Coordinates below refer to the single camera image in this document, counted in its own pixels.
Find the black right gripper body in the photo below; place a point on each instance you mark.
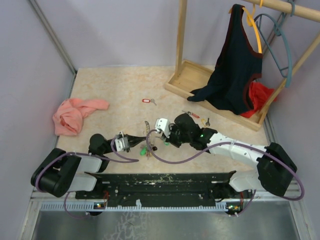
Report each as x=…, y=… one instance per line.
x=176, y=138

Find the large keyring with coloured tags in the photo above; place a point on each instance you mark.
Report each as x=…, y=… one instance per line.
x=145, y=149

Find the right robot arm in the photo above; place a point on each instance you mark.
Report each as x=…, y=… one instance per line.
x=272, y=169

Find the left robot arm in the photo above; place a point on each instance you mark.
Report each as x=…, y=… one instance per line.
x=62, y=172

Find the key with long red tag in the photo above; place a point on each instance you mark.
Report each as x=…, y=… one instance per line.
x=191, y=114

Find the pink crumpled cloth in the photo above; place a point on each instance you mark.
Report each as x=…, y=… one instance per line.
x=69, y=118

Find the red cloth in rack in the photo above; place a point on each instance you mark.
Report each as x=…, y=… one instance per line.
x=258, y=94

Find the dark navy tank top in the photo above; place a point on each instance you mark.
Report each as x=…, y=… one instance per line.
x=237, y=66

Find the blue-grey clothes hanger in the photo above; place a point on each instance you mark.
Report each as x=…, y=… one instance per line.
x=277, y=44

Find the yellow clothes hanger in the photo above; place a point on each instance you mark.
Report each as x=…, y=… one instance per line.
x=251, y=23

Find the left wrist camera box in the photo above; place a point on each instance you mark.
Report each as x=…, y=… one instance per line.
x=121, y=143

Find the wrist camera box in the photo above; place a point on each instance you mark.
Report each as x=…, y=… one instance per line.
x=162, y=126
x=121, y=143

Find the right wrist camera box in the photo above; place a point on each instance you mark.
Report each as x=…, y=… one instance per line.
x=162, y=126

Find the key with yellow ring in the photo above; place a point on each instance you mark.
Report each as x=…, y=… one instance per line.
x=206, y=122

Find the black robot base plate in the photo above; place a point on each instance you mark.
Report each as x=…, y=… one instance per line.
x=167, y=191

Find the grey wall corner rail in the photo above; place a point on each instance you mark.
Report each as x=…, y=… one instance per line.
x=52, y=35

